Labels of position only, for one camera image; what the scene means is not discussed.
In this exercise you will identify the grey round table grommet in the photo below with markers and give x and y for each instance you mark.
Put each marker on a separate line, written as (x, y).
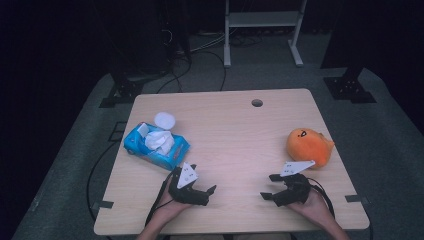
(257, 102)

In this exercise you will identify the black stand with base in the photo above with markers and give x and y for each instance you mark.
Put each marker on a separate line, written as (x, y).
(350, 88)
(126, 90)

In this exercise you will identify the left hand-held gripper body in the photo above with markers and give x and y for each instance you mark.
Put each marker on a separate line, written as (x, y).
(186, 176)

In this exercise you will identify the white metal stand frame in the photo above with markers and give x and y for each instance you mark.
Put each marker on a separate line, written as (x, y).
(263, 19)

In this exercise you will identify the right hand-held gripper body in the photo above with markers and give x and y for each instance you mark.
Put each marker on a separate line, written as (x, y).
(295, 191)

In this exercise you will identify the person's left hand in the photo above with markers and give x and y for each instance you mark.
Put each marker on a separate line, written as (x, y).
(168, 210)

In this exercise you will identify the white round lid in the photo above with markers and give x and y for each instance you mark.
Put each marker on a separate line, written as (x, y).
(164, 120)

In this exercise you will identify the blue wet wipe pack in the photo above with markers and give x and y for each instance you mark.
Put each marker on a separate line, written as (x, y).
(166, 156)

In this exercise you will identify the black floor bracket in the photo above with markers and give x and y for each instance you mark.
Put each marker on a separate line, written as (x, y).
(117, 131)

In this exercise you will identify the black table edge clip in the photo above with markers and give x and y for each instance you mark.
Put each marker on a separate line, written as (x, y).
(102, 204)
(356, 198)

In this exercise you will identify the orange plush toy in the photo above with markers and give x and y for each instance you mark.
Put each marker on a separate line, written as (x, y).
(308, 146)

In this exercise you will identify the white wet wipe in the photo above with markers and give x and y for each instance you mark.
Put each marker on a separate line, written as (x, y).
(159, 141)

